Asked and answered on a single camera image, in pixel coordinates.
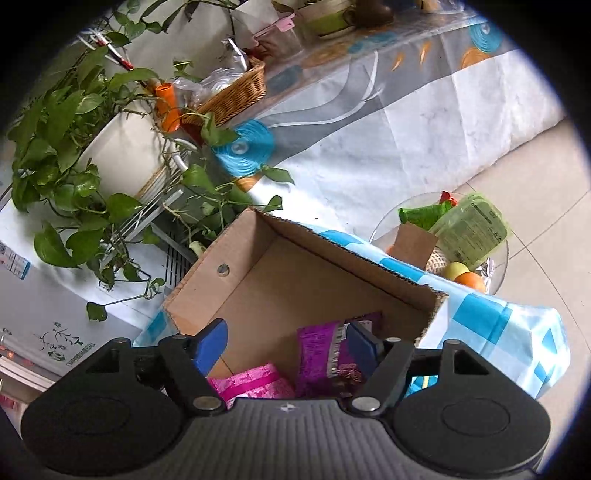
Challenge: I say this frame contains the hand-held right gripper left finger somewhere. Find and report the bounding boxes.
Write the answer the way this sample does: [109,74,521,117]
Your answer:
[85,318,229,412]

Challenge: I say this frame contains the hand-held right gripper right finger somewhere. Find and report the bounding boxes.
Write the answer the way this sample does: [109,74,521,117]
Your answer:
[344,320,493,414]

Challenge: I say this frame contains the purple snack packet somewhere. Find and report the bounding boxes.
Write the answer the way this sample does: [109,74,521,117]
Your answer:
[295,311,384,398]

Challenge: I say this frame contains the brown cardboard box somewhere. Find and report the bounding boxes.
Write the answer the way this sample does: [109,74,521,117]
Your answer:
[161,207,450,402]

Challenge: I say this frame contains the pink snack packet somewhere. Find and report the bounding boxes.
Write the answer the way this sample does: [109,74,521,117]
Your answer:
[208,363,296,411]

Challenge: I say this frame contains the white foam fruit net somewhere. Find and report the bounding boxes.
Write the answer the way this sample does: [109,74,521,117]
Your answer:
[425,249,451,276]

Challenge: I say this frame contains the brown cardboard piece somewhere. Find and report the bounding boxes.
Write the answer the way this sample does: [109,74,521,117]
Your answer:
[392,222,438,269]

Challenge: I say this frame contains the orange fruit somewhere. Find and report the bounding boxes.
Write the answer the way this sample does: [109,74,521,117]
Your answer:
[455,272,487,293]

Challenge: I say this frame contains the blue checkered tablecloth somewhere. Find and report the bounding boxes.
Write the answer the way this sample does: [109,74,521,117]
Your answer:
[134,222,571,402]

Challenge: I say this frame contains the white metal rack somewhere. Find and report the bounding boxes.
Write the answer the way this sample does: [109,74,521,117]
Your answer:
[99,138,209,296]

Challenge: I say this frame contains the green snack packet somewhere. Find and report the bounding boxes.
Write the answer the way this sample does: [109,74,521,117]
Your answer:
[398,203,454,232]

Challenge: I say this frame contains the glass bowl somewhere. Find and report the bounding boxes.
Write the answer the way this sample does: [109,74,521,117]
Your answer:
[369,191,509,296]

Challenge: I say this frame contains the white refrigerator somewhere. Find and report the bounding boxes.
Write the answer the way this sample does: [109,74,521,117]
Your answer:
[0,171,172,393]

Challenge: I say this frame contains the grey white printed table cover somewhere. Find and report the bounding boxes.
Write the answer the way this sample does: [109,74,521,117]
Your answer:
[208,9,570,232]

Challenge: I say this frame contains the white plant pot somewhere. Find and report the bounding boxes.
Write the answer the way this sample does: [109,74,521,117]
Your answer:
[76,108,172,202]

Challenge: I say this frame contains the wicker basket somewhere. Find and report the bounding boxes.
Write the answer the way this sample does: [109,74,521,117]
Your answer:
[181,58,269,131]

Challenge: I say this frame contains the clear plastic bags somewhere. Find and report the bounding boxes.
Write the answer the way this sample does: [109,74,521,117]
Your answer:
[175,37,253,108]

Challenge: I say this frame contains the green pothos plant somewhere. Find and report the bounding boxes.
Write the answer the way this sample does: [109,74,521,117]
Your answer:
[7,0,296,324]

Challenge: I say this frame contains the clear container with pink lid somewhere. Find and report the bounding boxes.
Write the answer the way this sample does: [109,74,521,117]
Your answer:
[252,14,302,57]

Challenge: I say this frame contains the green bowl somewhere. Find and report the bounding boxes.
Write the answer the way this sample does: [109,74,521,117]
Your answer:
[300,4,357,38]

